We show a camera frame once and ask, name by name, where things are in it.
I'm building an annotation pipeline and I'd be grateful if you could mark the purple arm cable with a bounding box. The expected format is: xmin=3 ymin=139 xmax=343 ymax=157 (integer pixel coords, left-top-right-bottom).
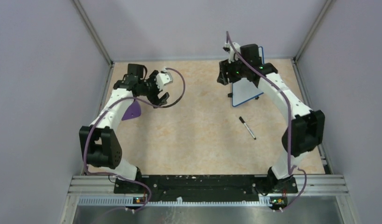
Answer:
xmin=226 ymin=31 xmax=307 ymax=213
xmin=83 ymin=67 xmax=186 ymax=214

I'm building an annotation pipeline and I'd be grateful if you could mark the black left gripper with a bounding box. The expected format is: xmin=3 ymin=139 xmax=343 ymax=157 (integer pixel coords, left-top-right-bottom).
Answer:
xmin=138 ymin=70 xmax=169 ymax=108

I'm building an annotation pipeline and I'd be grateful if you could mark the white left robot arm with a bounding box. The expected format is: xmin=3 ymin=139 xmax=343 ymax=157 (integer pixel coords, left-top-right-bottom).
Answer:
xmin=79 ymin=63 xmax=173 ymax=193

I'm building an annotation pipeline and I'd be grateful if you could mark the white slotted cable duct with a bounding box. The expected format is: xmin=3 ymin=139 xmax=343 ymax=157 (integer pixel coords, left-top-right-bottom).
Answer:
xmin=78 ymin=196 xmax=272 ymax=207

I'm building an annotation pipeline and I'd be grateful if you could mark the purple whiteboard eraser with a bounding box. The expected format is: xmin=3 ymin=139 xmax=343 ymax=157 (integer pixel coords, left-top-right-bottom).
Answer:
xmin=121 ymin=100 xmax=141 ymax=121

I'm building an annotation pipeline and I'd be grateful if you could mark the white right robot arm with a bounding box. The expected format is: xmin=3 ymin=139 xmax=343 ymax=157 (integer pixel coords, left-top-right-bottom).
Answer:
xmin=217 ymin=42 xmax=325 ymax=192

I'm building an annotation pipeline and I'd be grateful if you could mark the aluminium frame rail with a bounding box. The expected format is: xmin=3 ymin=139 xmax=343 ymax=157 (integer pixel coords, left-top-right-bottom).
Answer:
xmin=60 ymin=175 xmax=361 ymax=224

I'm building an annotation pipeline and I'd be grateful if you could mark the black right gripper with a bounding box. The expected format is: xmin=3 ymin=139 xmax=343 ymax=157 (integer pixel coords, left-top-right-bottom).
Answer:
xmin=218 ymin=56 xmax=249 ymax=86

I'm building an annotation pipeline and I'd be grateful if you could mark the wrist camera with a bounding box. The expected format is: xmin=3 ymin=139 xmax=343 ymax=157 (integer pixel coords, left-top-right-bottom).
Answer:
xmin=223 ymin=42 xmax=241 ymax=63
xmin=155 ymin=68 xmax=173 ymax=91

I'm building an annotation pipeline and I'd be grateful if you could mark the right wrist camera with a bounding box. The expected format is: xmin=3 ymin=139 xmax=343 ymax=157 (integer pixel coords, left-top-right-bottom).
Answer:
xmin=223 ymin=42 xmax=241 ymax=63

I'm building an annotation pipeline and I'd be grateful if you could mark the blue framed whiteboard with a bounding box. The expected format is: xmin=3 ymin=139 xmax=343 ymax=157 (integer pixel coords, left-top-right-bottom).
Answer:
xmin=227 ymin=46 xmax=265 ymax=108

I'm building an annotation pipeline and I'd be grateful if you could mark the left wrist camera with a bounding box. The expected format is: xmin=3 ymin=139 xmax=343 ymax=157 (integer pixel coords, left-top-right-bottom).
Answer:
xmin=155 ymin=68 xmax=173 ymax=91

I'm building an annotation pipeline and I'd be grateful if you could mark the white black marker pen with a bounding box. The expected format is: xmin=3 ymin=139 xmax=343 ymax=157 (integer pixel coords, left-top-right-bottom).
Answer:
xmin=239 ymin=116 xmax=256 ymax=140

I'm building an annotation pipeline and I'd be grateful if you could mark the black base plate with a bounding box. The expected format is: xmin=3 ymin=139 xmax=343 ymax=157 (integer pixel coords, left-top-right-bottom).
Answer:
xmin=113 ymin=175 xmax=298 ymax=202

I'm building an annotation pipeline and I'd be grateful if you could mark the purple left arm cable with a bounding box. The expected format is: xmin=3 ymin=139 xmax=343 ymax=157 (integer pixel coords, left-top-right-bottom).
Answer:
xmin=83 ymin=67 xmax=186 ymax=214

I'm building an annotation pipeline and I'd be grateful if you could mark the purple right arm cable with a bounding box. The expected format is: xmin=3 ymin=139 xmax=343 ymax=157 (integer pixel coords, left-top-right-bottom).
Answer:
xmin=226 ymin=31 xmax=307 ymax=213

